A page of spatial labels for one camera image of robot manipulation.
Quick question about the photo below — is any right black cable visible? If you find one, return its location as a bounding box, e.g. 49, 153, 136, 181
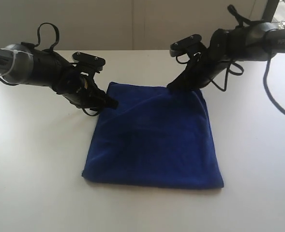
176, 4, 285, 120

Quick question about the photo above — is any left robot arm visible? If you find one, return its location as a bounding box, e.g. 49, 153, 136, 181
0, 43, 118, 114

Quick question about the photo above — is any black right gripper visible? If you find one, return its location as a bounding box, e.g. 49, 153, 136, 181
166, 29, 232, 91

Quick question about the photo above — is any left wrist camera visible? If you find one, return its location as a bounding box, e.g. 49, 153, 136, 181
72, 52, 106, 74

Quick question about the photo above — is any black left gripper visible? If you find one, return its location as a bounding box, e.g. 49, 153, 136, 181
52, 65, 119, 112

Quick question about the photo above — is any black cable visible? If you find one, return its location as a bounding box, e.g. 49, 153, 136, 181
176, 4, 285, 120
34, 23, 102, 116

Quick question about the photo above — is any blue towel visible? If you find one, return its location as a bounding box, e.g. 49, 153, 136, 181
82, 82, 224, 190

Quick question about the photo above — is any dark window frame post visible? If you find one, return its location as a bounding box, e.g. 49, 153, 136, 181
261, 0, 280, 22

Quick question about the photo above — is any left black cable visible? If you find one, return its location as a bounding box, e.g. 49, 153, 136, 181
34, 23, 102, 116

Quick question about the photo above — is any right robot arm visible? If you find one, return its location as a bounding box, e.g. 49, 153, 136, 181
167, 22, 285, 91

